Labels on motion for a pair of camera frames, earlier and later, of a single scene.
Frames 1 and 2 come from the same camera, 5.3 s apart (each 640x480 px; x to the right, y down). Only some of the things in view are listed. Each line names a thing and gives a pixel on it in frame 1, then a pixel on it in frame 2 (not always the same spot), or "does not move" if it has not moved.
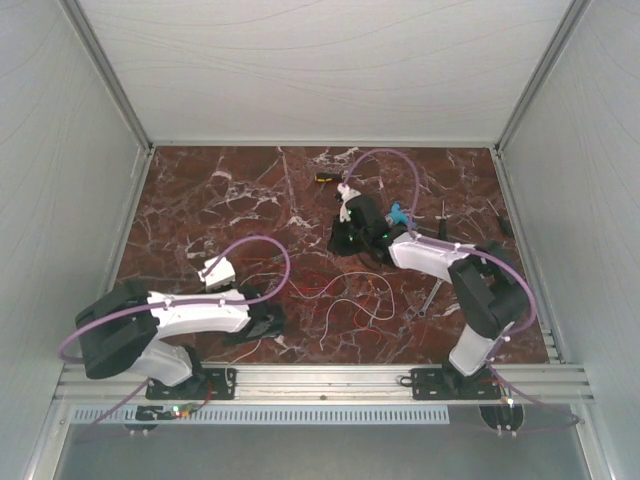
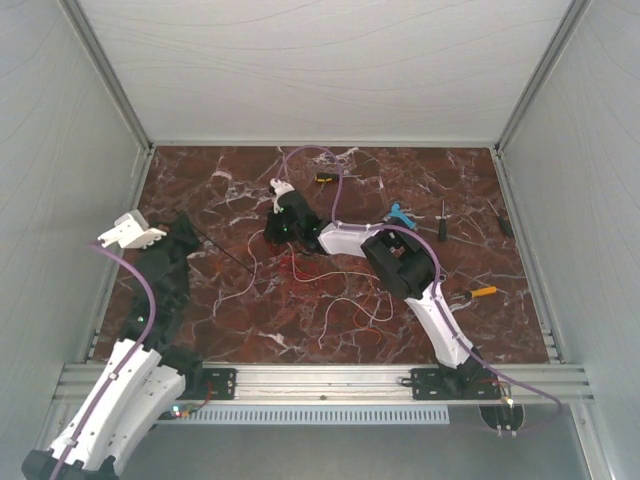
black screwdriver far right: x=503 y=222 does not move
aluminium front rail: x=531 y=382 does not move
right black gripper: x=335 y=245 to x=270 y=233
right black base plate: x=449 y=384 does not move
